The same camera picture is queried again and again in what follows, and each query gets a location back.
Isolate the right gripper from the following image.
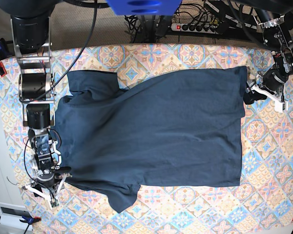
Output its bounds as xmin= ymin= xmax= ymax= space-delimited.
xmin=23 ymin=166 xmax=72 ymax=209

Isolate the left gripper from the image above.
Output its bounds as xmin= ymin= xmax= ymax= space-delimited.
xmin=243 ymin=69 xmax=289 ymax=113

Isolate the dark blue t-shirt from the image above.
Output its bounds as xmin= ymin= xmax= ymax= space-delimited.
xmin=54 ymin=66 xmax=248 ymax=213

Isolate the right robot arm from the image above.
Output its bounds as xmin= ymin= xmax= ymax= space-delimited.
xmin=0 ymin=0 xmax=70 ymax=208

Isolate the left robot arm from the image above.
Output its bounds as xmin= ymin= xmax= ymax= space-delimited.
xmin=234 ymin=0 xmax=293 ymax=113

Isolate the blue orange clamp lower left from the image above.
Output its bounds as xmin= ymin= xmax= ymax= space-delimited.
xmin=0 ymin=214 xmax=41 ymax=231

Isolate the white floor vent panel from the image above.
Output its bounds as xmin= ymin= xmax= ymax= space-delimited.
xmin=0 ymin=202 xmax=30 ymax=230

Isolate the white power strip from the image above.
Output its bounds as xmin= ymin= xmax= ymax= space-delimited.
xmin=170 ymin=23 xmax=217 ymax=34

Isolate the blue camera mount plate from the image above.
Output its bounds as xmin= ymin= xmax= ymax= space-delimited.
xmin=106 ymin=0 xmax=182 ymax=16

